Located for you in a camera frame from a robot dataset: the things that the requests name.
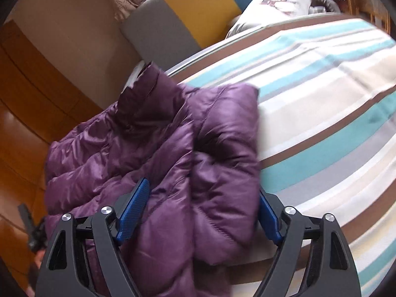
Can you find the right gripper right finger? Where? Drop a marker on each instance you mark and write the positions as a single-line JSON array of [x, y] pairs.
[[329, 270]]

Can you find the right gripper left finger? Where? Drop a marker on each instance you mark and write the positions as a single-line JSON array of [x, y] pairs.
[[78, 246]]

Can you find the purple quilted down jacket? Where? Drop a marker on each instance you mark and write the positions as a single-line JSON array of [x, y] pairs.
[[198, 150]]

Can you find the wooden wardrobe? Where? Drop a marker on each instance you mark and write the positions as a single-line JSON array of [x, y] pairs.
[[38, 106]]

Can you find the striped bed cover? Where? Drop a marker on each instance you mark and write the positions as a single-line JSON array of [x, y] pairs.
[[326, 88]]

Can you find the grey yellow blue sofa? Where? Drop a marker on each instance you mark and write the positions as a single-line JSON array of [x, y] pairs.
[[167, 32]]

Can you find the white printed pillow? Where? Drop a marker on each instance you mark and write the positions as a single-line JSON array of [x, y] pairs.
[[269, 12]]

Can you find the rattan wooden chair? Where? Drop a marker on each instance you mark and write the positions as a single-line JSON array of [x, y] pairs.
[[373, 11]]

